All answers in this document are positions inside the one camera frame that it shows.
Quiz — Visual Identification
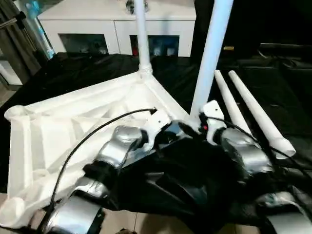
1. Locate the white plastic table leg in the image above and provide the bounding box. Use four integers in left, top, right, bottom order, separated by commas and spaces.
228, 70, 296, 159
190, 0, 234, 122
135, 0, 154, 78
214, 70, 252, 135

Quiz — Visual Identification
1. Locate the white plastic table top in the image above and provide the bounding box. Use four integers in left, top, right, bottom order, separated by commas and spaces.
0, 73, 195, 229

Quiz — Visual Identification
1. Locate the black glossy mat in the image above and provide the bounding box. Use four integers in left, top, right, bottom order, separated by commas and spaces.
0, 52, 312, 234

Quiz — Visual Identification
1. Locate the long black bar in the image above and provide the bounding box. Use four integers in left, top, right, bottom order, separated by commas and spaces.
259, 42, 312, 51

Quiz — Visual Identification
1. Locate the white sideboard cabinet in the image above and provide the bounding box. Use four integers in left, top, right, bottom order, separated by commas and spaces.
38, 0, 197, 57

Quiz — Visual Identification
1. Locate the bag of black parts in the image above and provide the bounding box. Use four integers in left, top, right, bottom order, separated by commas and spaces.
125, 0, 149, 12

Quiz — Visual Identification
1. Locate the white pole with blue ribbon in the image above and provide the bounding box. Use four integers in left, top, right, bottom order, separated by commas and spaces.
24, 0, 54, 59

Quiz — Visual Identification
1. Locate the grey tripod stand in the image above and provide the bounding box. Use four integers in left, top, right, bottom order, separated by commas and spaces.
0, 0, 47, 81

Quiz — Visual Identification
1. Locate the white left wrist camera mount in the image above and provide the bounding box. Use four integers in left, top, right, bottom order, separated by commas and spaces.
143, 109, 171, 151

